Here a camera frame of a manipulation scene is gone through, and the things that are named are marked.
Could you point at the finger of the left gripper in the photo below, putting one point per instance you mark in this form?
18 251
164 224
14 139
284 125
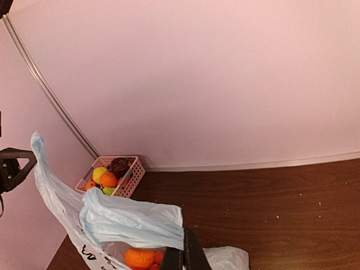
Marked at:
11 173

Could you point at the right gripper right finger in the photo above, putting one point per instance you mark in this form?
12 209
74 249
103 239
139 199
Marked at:
194 256

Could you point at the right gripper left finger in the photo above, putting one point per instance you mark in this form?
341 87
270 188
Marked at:
174 258

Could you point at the light blue printed plastic bag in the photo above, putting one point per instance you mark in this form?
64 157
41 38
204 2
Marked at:
103 228

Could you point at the red apple in bag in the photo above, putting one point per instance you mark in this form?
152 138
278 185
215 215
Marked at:
158 259

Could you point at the orange fruit in bag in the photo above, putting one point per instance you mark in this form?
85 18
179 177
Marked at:
137 258

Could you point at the orange fruit in basket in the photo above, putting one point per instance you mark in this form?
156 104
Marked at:
108 179

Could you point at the yellow lemon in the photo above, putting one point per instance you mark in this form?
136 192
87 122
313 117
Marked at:
97 173

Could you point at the pink perforated plastic basket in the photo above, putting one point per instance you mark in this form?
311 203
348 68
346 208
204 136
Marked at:
128 170

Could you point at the green pear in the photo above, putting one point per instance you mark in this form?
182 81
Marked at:
108 190

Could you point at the red peach in basket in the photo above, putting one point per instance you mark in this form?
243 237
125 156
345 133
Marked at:
123 182

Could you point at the dark red apple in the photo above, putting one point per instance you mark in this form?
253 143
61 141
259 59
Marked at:
119 166

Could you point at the left aluminium corner post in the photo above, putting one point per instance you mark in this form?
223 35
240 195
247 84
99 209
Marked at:
46 88

